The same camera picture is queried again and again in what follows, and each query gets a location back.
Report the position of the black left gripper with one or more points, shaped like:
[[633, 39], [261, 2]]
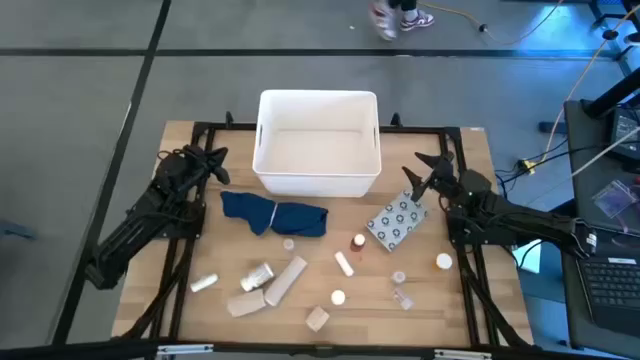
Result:
[[192, 164]]

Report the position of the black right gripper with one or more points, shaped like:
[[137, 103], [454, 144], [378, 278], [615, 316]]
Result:
[[450, 181]]

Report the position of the grey patterned pouch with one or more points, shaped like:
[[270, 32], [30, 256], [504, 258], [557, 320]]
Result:
[[397, 220]]

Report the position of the red bottle with white cap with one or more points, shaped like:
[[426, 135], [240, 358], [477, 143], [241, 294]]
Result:
[[358, 242]]

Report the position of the short beige bandage roll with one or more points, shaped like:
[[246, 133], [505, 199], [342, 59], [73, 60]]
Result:
[[317, 318]]

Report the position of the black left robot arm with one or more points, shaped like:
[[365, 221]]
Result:
[[130, 230]]

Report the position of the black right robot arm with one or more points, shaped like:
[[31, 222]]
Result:
[[525, 220]]

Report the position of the white plastic basket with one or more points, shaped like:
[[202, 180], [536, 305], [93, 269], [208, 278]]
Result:
[[315, 150]]

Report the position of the blue cloth bundle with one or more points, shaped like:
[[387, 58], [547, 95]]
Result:
[[300, 220]]

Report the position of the yellow power plug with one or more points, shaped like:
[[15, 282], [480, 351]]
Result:
[[526, 165]]

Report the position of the small grey cap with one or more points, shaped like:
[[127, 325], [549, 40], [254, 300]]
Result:
[[288, 244]]

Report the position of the small clear vial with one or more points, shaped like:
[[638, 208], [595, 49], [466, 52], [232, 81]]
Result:
[[398, 277]]

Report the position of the clear pill bottle white cap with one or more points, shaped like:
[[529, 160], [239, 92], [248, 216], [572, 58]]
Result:
[[256, 277]]

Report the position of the small white gauze roll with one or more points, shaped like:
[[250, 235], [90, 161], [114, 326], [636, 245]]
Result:
[[344, 263], [204, 283]]

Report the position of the clear tube with white cap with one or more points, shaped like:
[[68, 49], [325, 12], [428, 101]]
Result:
[[403, 299]]

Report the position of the long beige bandage roll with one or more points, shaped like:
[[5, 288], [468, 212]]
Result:
[[285, 281]]

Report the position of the white paper sheet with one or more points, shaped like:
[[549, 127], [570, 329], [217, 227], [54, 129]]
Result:
[[531, 256]]

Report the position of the medium beige bandage roll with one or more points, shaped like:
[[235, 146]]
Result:
[[246, 303]]

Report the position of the white round cap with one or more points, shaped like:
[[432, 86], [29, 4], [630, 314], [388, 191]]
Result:
[[338, 297]]

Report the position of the person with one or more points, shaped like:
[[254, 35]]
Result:
[[382, 20]]

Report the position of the black side desk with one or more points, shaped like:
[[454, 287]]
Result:
[[585, 190]]

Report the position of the black stand pole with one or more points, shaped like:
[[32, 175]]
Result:
[[612, 95]]

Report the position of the blue floor object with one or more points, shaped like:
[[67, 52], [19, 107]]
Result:
[[15, 230]]

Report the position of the black laptop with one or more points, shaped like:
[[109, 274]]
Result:
[[612, 290]]

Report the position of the black aluminium table frame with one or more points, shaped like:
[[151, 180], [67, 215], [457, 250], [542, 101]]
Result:
[[410, 129]]

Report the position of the silver metal bracket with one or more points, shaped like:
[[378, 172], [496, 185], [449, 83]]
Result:
[[185, 349], [462, 354]]

